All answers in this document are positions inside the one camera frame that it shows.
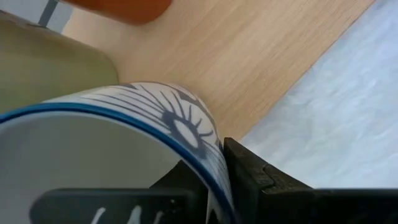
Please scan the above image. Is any olive green mug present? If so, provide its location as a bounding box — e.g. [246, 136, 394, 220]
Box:
[0, 11, 119, 114]

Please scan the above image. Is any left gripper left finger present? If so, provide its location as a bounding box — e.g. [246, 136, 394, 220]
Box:
[29, 160, 209, 224]

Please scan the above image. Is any wooden shelf board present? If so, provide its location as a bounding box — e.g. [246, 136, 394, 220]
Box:
[61, 0, 377, 142]

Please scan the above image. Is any red mug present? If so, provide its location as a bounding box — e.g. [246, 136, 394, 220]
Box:
[62, 0, 174, 26]

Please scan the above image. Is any black metal shelf frame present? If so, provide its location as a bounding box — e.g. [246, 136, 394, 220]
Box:
[37, 0, 59, 28]

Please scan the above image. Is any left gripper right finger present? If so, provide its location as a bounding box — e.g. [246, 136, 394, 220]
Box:
[223, 136, 398, 224]

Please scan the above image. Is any blue white floral mug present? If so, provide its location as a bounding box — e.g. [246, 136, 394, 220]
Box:
[0, 81, 234, 224]

